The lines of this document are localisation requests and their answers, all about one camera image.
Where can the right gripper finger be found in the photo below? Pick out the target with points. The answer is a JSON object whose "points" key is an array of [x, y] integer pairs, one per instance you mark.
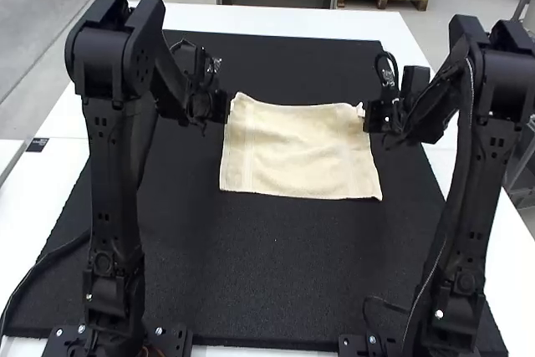
{"points": [[362, 110]]}

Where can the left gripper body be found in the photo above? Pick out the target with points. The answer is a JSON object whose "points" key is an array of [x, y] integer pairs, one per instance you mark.
{"points": [[209, 106]]}

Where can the black mat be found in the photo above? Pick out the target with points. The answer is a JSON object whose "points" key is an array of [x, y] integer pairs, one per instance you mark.
{"points": [[251, 256]]}

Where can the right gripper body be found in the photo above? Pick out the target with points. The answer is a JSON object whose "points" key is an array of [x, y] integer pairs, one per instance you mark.
{"points": [[382, 116]]}

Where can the pale towel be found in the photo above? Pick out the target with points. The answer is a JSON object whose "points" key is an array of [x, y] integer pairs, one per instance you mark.
{"points": [[292, 148]]}

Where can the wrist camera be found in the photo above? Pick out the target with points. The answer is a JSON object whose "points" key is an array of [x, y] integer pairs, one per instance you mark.
{"points": [[188, 56], [416, 79]]}

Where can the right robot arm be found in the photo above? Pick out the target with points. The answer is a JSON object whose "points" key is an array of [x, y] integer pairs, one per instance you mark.
{"points": [[472, 190]]}

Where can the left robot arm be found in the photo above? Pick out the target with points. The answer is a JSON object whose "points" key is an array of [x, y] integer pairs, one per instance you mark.
{"points": [[108, 156]]}

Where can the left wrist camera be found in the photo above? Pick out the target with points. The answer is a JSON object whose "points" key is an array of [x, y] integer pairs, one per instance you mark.
{"points": [[188, 56]]}

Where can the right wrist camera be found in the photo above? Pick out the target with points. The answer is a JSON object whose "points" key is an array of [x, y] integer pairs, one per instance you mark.
{"points": [[416, 79]]}

